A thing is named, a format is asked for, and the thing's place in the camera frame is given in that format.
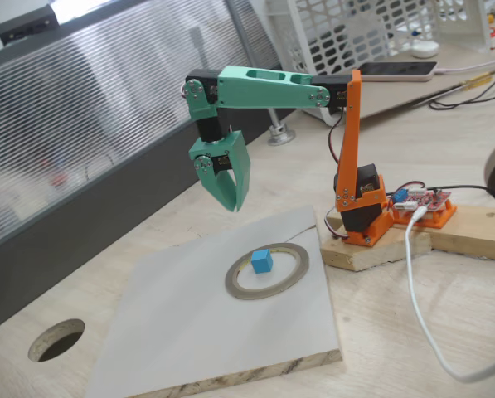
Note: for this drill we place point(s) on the green gripper black servo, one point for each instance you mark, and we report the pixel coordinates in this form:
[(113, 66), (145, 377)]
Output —
[(217, 152)]

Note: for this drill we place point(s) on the small blue cube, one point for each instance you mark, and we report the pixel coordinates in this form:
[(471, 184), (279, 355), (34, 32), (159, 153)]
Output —
[(260, 263)]

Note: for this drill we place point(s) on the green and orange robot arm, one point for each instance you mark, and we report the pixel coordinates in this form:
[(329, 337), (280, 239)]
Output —
[(263, 89)]

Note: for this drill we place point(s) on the silver metal clamp foot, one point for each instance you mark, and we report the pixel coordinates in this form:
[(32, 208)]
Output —
[(281, 137)]

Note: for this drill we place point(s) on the ribbed translucent desk partition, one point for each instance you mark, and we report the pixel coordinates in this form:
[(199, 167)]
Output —
[(106, 103)]

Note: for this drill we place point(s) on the short pale wooden block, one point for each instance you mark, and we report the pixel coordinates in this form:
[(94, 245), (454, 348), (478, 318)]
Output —
[(367, 255)]

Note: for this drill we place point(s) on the white laminated chipboard panel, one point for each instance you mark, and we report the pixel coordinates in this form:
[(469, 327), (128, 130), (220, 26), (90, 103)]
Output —
[(168, 352)]

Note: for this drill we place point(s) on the brown cardboard sheet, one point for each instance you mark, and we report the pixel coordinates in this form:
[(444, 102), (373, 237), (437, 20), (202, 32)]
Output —
[(388, 97)]

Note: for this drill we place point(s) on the smartphone with pink case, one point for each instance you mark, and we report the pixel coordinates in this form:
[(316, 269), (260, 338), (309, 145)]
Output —
[(400, 71)]

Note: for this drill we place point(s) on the white earbuds case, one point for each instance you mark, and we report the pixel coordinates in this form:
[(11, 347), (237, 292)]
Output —
[(424, 50)]

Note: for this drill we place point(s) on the long knotty wooden plank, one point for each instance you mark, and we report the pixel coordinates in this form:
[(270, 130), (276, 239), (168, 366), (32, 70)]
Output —
[(475, 232)]

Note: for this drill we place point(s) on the small black box device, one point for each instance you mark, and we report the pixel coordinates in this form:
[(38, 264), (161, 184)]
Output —
[(23, 25)]

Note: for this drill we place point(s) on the white perforated plastic basket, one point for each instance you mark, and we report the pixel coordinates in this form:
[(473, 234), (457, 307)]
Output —
[(481, 29)]

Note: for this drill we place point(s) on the red controller board orange mount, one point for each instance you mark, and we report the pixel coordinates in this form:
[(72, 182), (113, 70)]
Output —
[(431, 203)]

